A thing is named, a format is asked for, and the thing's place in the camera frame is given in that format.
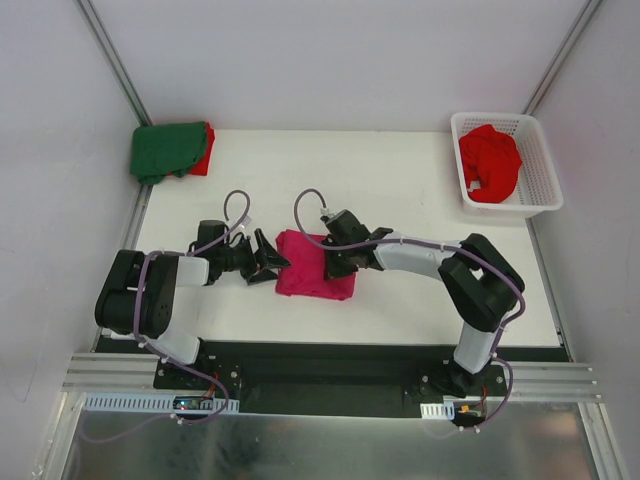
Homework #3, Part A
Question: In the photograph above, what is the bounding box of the pink t shirt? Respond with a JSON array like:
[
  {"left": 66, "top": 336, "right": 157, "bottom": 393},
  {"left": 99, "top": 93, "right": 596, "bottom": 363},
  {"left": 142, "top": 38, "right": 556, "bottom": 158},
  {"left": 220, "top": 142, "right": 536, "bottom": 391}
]
[{"left": 275, "top": 229, "right": 356, "bottom": 301}]

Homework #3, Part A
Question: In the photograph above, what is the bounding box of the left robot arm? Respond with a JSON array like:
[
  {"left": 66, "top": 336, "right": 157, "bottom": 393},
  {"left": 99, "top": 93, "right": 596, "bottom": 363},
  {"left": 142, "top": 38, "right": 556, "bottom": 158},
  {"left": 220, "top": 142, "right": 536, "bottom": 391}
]
[{"left": 94, "top": 220, "right": 291, "bottom": 389}]

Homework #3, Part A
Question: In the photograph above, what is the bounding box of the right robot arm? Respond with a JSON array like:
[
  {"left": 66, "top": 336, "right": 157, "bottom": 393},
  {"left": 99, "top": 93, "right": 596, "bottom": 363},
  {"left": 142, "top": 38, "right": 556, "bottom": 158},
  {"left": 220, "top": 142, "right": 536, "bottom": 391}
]
[{"left": 321, "top": 210, "right": 525, "bottom": 398}]

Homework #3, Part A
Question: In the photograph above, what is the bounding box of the folded red t shirt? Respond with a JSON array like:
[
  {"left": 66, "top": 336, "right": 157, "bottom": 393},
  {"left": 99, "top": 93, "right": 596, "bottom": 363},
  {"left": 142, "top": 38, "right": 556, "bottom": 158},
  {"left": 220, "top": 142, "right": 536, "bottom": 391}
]
[{"left": 186, "top": 122, "right": 215, "bottom": 177}]

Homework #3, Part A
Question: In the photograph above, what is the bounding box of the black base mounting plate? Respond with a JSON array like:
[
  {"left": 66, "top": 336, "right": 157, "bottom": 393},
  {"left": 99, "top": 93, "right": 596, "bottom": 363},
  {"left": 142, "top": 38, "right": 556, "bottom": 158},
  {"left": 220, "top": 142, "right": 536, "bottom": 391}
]
[{"left": 94, "top": 339, "right": 571, "bottom": 415}]

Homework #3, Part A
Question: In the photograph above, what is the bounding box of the folded green t shirt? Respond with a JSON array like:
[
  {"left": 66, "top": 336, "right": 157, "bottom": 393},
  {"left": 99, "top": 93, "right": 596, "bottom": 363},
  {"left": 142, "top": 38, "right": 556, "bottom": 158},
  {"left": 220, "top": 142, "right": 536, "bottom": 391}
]
[{"left": 130, "top": 121, "right": 209, "bottom": 185}]

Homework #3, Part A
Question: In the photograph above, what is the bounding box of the red t shirt in basket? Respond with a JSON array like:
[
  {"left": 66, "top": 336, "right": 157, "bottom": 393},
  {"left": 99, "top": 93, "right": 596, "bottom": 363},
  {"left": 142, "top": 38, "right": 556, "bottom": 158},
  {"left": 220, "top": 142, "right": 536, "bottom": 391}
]
[{"left": 459, "top": 124, "right": 522, "bottom": 204}]

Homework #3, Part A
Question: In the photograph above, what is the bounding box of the white plastic laundry basket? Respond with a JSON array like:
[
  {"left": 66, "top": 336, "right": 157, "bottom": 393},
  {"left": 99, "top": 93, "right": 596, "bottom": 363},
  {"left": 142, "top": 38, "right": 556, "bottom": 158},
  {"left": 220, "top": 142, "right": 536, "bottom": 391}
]
[{"left": 450, "top": 112, "right": 564, "bottom": 219}]

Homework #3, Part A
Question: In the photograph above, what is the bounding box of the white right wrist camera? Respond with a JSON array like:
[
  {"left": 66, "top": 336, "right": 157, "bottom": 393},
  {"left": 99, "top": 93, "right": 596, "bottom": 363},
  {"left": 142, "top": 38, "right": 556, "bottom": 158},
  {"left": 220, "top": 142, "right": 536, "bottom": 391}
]
[{"left": 320, "top": 207, "right": 335, "bottom": 222}]

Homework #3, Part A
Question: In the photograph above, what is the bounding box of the left white cable duct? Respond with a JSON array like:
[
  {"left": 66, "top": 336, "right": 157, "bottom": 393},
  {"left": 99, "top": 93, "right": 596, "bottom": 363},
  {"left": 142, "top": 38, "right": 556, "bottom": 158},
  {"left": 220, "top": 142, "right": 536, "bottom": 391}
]
[{"left": 84, "top": 393, "right": 240, "bottom": 415}]

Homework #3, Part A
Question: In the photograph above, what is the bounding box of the white cable duct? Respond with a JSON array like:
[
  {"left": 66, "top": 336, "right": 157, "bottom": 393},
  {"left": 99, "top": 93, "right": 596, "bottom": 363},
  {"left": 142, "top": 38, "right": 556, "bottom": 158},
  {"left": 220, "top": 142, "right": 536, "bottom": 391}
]
[
  {"left": 419, "top": 400, "right": 487, "bottom": 421},
  {"left": 84, "top": 393, "right": 240, "bottom": 415}
]

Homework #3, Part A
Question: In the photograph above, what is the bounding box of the right white cable duct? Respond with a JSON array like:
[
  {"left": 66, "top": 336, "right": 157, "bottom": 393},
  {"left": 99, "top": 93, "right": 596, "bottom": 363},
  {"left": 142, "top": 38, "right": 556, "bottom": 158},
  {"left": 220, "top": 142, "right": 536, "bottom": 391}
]
[{"left": 419, "top": 400, "right": 487, "bottom": 421}]

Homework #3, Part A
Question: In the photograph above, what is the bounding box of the right aluminium corner post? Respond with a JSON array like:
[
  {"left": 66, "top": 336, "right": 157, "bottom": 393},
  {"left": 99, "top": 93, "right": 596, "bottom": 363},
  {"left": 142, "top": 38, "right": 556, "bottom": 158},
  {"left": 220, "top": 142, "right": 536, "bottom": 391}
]
[{"left": 522, "top": 0, "right": 605, "bottom": 116}]

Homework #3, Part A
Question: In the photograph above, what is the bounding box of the aluminium corner post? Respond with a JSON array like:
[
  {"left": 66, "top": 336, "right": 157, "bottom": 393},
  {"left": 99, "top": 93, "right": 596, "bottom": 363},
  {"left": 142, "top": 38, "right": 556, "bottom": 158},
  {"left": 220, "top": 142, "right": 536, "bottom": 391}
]
[
  {"left": 522, "top": 0, "right": 605, "bottom": 116},
  {"left": 74, "top": 0, "right": 152, "bottom": 126}
]

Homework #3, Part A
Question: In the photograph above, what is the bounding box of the left aluminium corner post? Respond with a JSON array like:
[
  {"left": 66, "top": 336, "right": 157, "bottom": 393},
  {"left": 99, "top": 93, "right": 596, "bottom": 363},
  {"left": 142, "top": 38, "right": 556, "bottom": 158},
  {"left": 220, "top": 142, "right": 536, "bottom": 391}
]
[{"left": 74, "top": 0, "right": 152, "bottom": 126}]

